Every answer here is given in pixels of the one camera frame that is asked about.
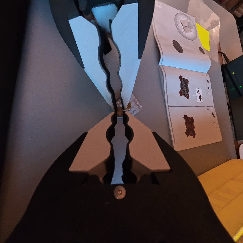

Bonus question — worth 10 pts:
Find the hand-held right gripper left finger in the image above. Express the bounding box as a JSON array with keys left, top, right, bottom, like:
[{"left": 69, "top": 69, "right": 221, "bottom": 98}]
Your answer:
[{"left": 68, "top": 112, "right": 116, "bottom": 184}]

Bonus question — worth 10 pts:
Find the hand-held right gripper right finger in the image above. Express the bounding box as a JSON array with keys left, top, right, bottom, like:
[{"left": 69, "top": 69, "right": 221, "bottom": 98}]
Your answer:
[{"left": 121, "top": 112, "right": 171, "bottom": 184}]

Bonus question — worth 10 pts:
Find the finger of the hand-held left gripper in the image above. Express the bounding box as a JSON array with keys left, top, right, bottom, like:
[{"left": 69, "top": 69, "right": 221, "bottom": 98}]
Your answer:
[
  {"left": 68, "top": 15, "right": 116, "bottom": 111},
  {"left": 109, "top": 2, "right": 141, "bottom": 107}
]

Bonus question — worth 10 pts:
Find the yellow plastic parts bin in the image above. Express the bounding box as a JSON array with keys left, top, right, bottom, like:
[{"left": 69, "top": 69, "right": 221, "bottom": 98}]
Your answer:
[{"left": 197, "top": 159, "right": 243, "bottom": 243}]

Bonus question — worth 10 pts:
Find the grey desk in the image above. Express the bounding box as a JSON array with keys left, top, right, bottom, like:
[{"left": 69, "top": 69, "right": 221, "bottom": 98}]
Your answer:
[{"left": 0, "top": 0, "right": 239, "bottom": 243}]

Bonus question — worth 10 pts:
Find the instruction booklet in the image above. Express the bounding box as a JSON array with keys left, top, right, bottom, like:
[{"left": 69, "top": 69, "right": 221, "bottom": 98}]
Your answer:
[{"left": 152, "top": 0, "right": 223, "bottom": 152}]

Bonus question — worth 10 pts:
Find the yellow sticky note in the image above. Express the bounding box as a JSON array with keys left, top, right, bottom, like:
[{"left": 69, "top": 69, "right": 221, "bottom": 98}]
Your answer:
[{"left": 196, "top": 23, "right": 210, "bottom": 52}]

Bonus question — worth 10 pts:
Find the black electronic box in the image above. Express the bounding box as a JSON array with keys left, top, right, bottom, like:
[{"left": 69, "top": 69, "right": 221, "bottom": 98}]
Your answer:
[{"left": 222, "top": 57, "right": 243, "bottom": 141}]

